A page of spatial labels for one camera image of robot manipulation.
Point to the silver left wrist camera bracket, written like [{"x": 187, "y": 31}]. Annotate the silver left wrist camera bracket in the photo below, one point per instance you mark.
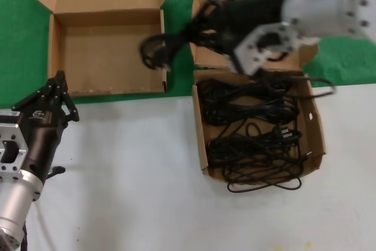
[{"x": 11, "y": 145}]

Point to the cardboard box with torn lid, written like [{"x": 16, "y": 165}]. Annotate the cardboard box with torn lid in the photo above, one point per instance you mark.
[{"x": 315, "y": 121}]

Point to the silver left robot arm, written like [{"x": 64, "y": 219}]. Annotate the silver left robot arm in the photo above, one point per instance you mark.
[{"x": 14, "y": 204}]

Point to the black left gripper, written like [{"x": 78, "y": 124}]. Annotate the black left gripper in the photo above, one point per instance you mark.
[{"x": 44, "y": 139}]

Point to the cardboard box with intact lid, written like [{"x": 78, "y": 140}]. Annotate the cardboard box with intact lid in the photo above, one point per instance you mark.
[{"x": 102, "y": 57}]

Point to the green table cloth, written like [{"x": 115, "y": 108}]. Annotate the green table cloth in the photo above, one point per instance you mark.
[{"x": 17, "y": 42}]

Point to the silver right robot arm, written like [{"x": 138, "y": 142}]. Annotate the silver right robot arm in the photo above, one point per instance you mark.
[{"x": 329, "y": 10}]

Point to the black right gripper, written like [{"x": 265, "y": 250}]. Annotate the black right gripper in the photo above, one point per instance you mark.
[{"x": 255, "y": 10}]

